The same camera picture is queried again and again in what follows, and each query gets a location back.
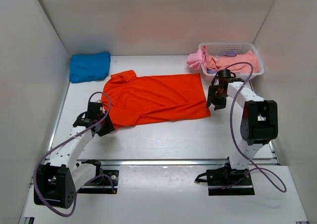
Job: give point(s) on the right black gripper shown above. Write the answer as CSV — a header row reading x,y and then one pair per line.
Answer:
x,y
217,104

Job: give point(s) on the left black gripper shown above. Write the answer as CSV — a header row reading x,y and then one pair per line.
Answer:
x,y
110,127

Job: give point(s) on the orange t-shirt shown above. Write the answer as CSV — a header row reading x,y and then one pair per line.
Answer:
x,y
134,100

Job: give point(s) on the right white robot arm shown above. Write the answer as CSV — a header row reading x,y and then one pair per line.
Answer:
x,y
258,127

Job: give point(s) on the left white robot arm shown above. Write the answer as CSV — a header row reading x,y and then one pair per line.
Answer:
x,y
63,175

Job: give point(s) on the light pink t-shirt in basket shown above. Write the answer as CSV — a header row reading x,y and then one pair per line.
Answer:
x,y
240,63

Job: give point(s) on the pink t-shirt over basket edge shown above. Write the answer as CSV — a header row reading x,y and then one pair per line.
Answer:
x,y
197,60

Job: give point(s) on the white plastic basket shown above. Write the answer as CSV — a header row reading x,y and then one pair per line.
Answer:
x,y
220,48

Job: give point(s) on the folded blue t-shirt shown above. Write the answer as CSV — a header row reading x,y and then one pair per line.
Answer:
x,y
88,68

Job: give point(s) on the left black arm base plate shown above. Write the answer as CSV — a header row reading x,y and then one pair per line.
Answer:
x,y
106,182

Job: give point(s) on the aluminium rail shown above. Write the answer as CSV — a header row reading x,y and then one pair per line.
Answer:
x,y
161,162

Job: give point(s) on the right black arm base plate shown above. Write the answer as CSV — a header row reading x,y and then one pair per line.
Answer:
x,y
221,183

